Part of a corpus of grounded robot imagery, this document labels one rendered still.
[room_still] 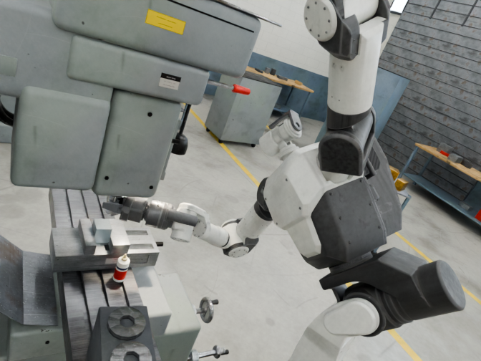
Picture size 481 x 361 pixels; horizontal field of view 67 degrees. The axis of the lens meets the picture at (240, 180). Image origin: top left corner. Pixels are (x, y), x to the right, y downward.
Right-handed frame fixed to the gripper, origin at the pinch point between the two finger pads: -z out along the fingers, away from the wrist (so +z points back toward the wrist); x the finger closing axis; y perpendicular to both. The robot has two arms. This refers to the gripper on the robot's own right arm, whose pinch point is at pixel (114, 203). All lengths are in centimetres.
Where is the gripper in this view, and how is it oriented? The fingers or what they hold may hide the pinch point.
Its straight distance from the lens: 122.2
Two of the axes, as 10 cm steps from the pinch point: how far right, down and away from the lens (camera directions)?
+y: -3.4, 8.5, 4.0
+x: 0.6, 4.4, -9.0
